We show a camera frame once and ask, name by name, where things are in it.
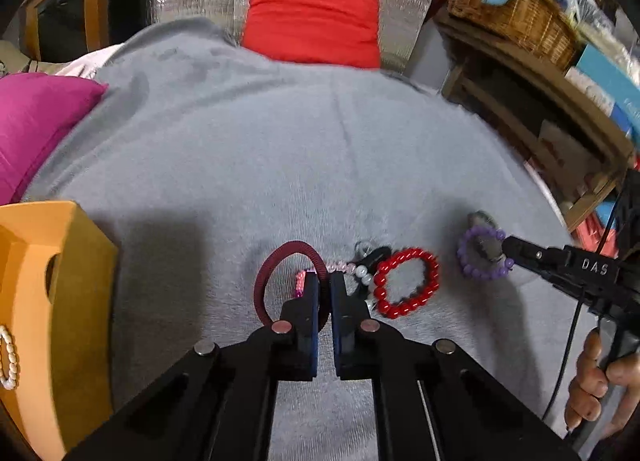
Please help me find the orange box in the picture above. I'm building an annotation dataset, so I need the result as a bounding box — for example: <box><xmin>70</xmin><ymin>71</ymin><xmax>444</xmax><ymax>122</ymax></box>
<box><xmin>0</xmin><ymin>200</ymin><xmax>120</xmax><ymax>459</ymax></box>

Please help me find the cardboard box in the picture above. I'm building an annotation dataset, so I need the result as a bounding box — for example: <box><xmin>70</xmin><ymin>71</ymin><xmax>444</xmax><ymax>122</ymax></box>
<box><xmin>537</xmin><ymin>121</ymin><xmax>601</xmax><ymax>192</ymax></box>

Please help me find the grey blanket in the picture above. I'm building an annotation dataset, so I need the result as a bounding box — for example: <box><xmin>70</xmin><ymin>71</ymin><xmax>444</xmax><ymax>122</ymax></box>
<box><xmin>20</xmin><ymin>16</ymin><xmax>583</xmax><ymax>461</ymax></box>

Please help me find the wicker basket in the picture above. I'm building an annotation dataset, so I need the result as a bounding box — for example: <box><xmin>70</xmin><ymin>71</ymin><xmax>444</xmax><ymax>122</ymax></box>
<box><xmin>446</xmin><ymin>0</ymin><xmax>581</xmax><ymax>69</ymax></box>

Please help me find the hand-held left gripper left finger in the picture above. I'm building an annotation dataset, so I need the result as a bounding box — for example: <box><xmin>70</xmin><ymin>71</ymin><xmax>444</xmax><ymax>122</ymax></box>
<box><xmin>65</xmin><ymin>272</ymin><xmax>326</xmax><ymax>461</ymax></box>

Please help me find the wooden shelf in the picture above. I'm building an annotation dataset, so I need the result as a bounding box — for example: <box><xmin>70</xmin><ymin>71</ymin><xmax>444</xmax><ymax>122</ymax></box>
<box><xmin>435</xmin><ymin>6</ymin><xmax>638</xmax><ymax>232</ymax></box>

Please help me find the blue box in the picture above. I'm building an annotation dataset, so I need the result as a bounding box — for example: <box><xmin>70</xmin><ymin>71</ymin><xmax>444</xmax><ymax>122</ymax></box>
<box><xmin>575</xmin><ymin>44</ymin><xmax>640</xmax><ymax>147</ymax></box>

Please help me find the dark thin hair tie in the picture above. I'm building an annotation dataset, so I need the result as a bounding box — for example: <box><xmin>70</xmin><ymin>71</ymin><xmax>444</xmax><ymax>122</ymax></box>
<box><xmin>352</xmin><ymin>241</ymin><xmax>391</xmax><ymax>267</ymax></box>

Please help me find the beige leather sofa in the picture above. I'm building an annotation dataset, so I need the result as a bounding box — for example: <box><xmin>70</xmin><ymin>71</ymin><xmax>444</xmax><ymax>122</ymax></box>
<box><xmin>0</xmin><ymin>38</ymin><xmax>56</xmax><ymax>76</ymax></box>

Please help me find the red bead bracelet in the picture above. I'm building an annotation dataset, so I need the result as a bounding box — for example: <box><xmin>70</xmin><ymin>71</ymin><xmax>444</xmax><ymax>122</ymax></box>
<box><xmin>372</xmin><ymin>247</ymin><xmax>441</xmax><ymax>319</ymax></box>

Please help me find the pink and white bead bracelet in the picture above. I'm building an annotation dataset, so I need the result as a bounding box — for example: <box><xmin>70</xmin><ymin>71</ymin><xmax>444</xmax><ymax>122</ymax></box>
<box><xmin>295</xmin><ymin>261</ymin><xmax>376</xmax><ymax>314</ymax></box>

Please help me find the purple bead bracelet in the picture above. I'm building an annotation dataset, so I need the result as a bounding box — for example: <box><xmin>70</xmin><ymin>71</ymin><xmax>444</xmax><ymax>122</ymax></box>
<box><xmin>456</xmin><ymin>226</ymin><xmax>516</xmax><ymax>282</ymax></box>

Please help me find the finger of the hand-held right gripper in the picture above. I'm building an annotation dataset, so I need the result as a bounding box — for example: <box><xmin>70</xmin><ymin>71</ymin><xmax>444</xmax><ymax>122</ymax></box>
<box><xmin>501</xmin><ymin>235</ymin><xmax>568</xmax><ymax>283</ymax></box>

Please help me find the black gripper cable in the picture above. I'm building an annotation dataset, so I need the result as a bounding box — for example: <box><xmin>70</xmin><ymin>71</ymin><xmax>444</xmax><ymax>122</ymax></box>
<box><xmin>542</xmin><ymin>186</ymin><xmax>626</xmax><ymax>424</ymax></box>

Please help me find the wooden cabinet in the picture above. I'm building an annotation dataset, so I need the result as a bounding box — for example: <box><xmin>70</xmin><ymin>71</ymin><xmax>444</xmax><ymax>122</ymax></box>
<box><xmin>22</xmin><ymin>0</ymin><xmax>151</xmax><ymax>62</ymax></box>

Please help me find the red pillow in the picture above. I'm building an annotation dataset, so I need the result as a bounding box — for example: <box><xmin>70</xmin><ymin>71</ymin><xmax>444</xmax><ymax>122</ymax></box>
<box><xmin>241</xmin><ymin>0</ymin><xmax>383</xmax><ymax>69</ymax></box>

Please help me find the maroon bangle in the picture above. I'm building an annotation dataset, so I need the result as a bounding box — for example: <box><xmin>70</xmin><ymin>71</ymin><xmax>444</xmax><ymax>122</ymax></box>
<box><xmin>254</xmin><ymin>240</ymin><xmax>328</xmax><ymax>329</ymax></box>

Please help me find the person's right hand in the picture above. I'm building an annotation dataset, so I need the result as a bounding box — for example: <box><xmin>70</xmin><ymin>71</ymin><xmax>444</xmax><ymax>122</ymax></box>
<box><xmin>565</xmin><ymin>328</ymin><xmax>640</xmax><ymax>439</ymax></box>

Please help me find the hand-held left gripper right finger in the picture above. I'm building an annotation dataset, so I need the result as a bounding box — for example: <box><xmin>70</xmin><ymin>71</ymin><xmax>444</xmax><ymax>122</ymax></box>
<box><xmin>330</xmin><ymin>273</ymin><xmax>581</xmax><ymax>461</ymax></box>

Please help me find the magenta pillow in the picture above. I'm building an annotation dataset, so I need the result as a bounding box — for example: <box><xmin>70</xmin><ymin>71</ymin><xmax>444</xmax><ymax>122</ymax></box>
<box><xmin>0</xmin><ymin>72</ymin><xmax>110</xmax><ymax>204</ymax></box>

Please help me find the pink bed sheet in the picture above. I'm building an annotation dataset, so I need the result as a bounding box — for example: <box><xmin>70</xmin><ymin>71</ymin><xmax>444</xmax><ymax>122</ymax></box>
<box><xmin>52</xmin><ymin>44</ymin><xmax>126</xmax><ymax>79</ymax></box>

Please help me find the white pearl bracelet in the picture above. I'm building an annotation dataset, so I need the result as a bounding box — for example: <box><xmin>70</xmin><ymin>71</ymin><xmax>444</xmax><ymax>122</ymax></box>
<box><xmin>0</xmin><ymin>325</ymin><xmax>21</xmax><ymax>390</ymax></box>

